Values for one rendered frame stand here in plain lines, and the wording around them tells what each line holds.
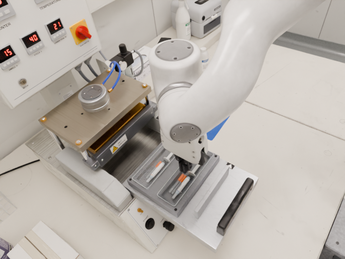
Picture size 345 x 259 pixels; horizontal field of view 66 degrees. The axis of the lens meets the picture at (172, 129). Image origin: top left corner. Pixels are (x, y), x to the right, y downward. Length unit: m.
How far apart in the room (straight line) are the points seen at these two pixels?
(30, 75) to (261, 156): 0.81
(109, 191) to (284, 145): 0.69
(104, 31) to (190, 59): 1.03
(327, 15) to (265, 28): 2.63
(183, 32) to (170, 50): 1.13
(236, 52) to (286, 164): 0.74
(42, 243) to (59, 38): 0.58
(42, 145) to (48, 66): 0.31
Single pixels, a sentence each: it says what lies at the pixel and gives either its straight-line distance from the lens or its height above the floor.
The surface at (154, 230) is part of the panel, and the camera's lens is 0.85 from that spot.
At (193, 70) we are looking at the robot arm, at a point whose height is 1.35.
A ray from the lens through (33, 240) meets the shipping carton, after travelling 0.93.
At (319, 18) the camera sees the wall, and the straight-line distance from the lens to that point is 3.05.
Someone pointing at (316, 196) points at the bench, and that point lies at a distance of 1.02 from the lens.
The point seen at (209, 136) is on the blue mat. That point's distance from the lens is 1.09.
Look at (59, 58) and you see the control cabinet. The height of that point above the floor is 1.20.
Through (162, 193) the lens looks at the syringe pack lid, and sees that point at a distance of 0.67.
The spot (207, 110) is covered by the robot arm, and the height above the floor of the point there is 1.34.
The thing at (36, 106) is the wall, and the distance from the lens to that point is 1.31.
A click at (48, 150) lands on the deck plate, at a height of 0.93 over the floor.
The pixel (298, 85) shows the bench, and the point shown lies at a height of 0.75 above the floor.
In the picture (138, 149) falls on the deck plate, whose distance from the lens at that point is 0.85.
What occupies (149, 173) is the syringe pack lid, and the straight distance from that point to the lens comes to 0.71.
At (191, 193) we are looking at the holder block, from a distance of 0.68.
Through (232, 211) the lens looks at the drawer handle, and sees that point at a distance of 0.64.
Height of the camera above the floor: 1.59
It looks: 48 degrees down
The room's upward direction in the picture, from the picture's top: 8 degrees counter-clockwise
